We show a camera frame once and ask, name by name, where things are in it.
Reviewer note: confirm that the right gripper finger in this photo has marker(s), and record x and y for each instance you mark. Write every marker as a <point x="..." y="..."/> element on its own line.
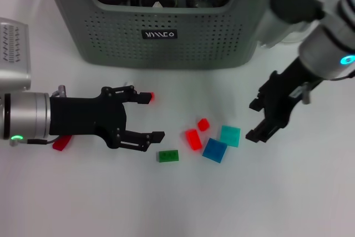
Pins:
<point x="257" y="104"/>
<point x="262" y="134"/>

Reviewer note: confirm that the green toy brick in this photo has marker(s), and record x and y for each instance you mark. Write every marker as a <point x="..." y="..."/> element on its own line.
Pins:
<point x="167" y="156"/>

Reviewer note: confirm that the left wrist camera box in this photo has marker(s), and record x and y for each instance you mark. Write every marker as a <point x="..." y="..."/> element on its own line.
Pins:
<point x="14" y="59"/>

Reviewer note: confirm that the small red toy brick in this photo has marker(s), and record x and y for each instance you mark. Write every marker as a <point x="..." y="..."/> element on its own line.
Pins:
<point x="152" y="96"/>
<point x="203" y="125"/>

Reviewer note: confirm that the grey-green perforated storage bin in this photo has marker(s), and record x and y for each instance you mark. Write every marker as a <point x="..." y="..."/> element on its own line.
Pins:
<point x="166" y="54"/>

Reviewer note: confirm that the teal square toy plate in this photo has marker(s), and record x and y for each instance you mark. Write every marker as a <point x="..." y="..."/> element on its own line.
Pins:
<point x="230" y="135"/>

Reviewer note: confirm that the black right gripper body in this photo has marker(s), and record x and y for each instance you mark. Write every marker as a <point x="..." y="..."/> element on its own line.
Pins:
<point x="288" y="92"/>

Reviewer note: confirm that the blue square toy plate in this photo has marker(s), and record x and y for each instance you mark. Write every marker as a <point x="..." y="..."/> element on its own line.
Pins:
<point x="214" y="150"/>

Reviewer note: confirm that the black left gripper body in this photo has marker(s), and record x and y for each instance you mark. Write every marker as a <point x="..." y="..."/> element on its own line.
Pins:
<point x="80" y="116"/>

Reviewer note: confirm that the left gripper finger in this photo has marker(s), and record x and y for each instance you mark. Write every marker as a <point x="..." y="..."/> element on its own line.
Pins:
<point x="156" y="137"/>
<point x="144" y="98"/>

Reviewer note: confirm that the red slope toy brick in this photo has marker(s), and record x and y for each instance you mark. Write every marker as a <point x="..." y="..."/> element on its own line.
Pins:
<point x="193" y="140"/>

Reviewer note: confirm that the dark red curved toy brick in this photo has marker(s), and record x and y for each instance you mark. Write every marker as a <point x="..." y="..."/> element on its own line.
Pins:
<point x="61" y="143"/>

